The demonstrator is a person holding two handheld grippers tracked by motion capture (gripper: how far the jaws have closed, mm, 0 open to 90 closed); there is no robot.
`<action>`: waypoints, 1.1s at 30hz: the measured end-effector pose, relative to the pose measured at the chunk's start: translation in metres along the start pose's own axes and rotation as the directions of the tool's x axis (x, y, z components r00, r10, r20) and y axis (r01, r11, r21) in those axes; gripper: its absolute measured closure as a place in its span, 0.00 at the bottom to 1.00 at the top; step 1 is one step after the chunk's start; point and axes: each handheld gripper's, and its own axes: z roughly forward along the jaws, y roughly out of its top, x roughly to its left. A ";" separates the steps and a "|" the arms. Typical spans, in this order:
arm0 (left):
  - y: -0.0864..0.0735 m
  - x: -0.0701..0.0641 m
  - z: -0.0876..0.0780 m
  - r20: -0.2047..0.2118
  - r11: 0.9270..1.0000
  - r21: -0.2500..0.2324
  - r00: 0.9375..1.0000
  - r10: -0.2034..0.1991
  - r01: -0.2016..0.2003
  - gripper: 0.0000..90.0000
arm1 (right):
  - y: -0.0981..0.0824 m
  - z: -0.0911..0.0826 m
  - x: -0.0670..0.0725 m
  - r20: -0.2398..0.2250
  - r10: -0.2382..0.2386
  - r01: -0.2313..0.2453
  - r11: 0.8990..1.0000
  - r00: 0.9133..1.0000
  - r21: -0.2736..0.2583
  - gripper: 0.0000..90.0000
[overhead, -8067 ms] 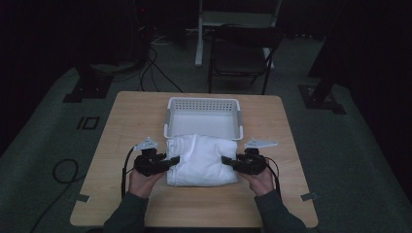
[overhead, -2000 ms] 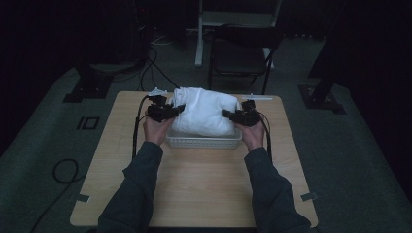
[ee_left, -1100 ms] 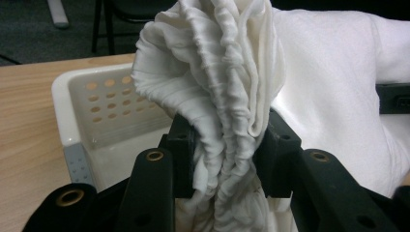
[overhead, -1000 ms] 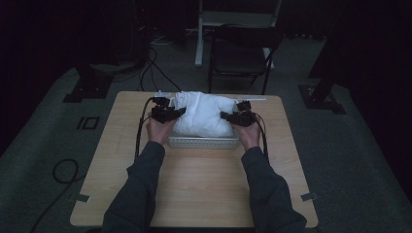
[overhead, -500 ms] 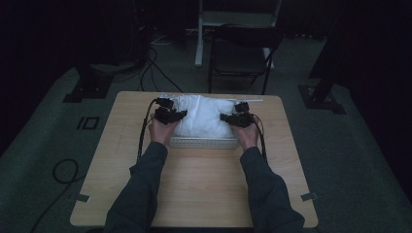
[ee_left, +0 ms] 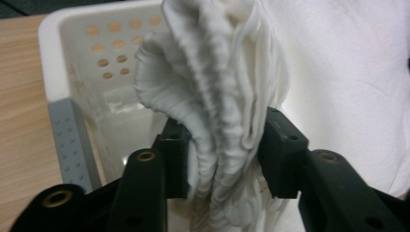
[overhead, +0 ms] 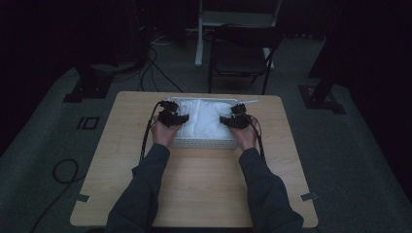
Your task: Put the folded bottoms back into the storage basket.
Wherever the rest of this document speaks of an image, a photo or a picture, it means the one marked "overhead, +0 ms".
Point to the grey tape piece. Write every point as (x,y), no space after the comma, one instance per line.
(309,196)
(82,198)

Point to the white plastic basket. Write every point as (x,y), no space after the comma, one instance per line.
(204,143)

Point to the black folding chair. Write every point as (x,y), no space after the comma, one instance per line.
(239,58)

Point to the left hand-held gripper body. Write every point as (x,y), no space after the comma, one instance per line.
(168,115)

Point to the grey round stand base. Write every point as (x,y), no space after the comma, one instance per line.
(111,67)

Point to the black stand with base plate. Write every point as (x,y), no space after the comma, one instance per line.
(320,97)
(89,87)

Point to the person's left hand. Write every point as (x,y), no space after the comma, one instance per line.
(163,134)

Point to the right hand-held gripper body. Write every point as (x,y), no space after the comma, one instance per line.
(241,116)

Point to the white cloth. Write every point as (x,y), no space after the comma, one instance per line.
(204,119)

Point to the person's right hand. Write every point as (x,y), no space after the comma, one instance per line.
(246,137)

